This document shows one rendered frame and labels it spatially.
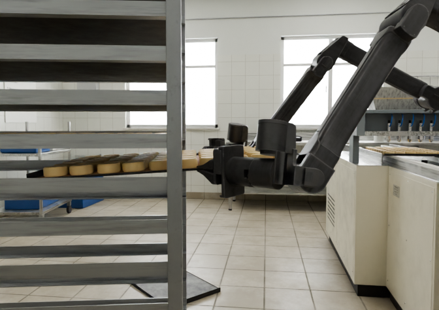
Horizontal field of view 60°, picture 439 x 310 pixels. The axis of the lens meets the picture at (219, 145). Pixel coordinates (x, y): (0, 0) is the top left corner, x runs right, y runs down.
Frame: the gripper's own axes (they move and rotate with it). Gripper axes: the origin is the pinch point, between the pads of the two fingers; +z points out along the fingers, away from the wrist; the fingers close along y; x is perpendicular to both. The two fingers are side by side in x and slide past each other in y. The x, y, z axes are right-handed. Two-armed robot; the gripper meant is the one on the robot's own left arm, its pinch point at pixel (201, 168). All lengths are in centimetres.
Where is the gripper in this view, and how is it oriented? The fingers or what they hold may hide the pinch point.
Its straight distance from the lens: 82.3
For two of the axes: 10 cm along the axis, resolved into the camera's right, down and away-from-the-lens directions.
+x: 6.5, -0.6, 7.5
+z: -7.6, -0.1, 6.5
